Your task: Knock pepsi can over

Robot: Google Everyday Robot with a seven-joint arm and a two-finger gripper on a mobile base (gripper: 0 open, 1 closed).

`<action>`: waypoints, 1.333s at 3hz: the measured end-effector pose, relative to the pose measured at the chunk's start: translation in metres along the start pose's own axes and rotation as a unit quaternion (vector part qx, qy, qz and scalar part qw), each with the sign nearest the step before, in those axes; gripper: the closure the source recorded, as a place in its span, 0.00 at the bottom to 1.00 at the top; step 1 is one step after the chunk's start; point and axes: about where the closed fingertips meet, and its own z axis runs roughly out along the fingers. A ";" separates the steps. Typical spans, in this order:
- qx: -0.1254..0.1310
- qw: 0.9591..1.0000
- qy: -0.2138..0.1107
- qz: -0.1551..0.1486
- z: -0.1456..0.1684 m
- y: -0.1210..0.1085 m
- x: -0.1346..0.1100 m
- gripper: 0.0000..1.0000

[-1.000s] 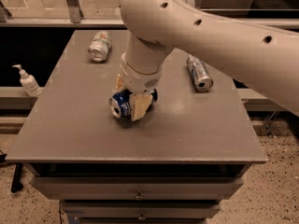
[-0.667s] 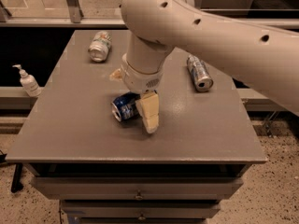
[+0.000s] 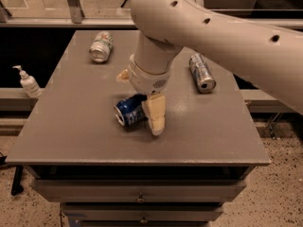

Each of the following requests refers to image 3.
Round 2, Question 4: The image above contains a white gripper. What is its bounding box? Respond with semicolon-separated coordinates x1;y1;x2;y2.
116;55;170;136

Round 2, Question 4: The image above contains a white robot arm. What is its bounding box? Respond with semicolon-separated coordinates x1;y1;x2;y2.
117;0;303;135

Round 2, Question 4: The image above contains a blue pepsi can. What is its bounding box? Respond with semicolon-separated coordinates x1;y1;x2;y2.
115;94;147;127

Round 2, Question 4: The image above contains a grey drawer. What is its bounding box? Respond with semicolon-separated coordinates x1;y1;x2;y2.
62;203;223;223
32;180;246;203

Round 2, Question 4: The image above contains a lower grey drawer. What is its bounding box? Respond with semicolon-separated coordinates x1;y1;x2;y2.
62;203;223;223

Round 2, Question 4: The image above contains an upper grey drawer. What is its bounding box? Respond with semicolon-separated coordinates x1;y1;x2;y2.
32;180;246;203

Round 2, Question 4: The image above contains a grey drawer cabinet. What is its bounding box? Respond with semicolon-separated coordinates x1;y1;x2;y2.
8;30;269;227

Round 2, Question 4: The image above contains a black metal leg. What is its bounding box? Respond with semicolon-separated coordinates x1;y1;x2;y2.
11;166;24;196

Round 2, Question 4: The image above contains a white pump dispenser bottle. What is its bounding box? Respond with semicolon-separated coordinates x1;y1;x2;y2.
14;65;42;98

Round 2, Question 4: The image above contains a silver blue soda can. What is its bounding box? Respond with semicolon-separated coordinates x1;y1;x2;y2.
189;53;216;94

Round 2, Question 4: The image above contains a left metal frame post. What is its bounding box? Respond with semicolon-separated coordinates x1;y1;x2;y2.
67;0;84;24

